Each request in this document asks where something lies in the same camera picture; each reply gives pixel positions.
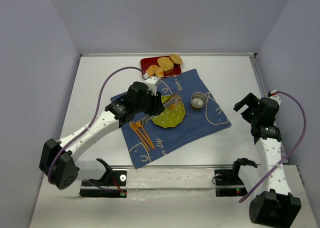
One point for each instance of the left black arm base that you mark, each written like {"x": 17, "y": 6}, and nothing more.
{"x": 112, "y": 185}

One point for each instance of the metal cup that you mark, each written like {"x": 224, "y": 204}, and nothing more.
{"x": 198, "y": 100}

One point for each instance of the aluminium front rail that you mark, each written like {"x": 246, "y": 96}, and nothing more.
{"x": 223, "y": 166}

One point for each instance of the large glazed bagel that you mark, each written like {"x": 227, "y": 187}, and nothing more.
{"x": 154, "y": 70}

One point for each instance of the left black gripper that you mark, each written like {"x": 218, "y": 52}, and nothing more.
{"x": 157, "y": 104}

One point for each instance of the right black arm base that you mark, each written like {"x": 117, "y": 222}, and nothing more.
{"x": 228, "y": 184}

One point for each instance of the metal tongs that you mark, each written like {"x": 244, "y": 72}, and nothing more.
{"x": 149, "y": 117}

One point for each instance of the red tray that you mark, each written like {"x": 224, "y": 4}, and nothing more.
{"x": 146, "y": 62}

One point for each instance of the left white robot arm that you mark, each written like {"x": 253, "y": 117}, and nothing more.
{"x": 58, "y": 158}

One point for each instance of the green dotted plate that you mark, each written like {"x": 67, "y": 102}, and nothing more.
{"x": 170, "y": 117}

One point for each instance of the orange wooden spoon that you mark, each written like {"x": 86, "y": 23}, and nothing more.
{"x": 144, "y": 134}

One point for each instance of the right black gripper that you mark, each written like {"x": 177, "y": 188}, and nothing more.
{"x": 249, "y": 107}

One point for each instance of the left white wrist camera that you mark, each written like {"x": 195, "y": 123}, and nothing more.
{"x": 152, "y": 82}

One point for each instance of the blue fish placemat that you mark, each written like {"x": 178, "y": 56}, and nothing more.
{"x": 196, "y": 124}

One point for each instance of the small orange bagel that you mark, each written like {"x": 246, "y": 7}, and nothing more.
{"x": 172, "y": 101}

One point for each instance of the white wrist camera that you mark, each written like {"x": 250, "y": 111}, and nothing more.
{"x": 152, "y": 82}
{"x": 273, "y": 94}

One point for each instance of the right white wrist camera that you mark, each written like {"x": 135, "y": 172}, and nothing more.
{"x": 273, "y": 94}

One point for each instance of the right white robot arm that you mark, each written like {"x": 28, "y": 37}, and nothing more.
{"x": 271, "y": 200}

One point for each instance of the seeded bread roll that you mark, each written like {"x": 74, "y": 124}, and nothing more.
{"x": 176, "y": 59}

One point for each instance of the brown bread slice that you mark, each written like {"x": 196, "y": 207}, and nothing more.
{"x": 166, "y": 64}

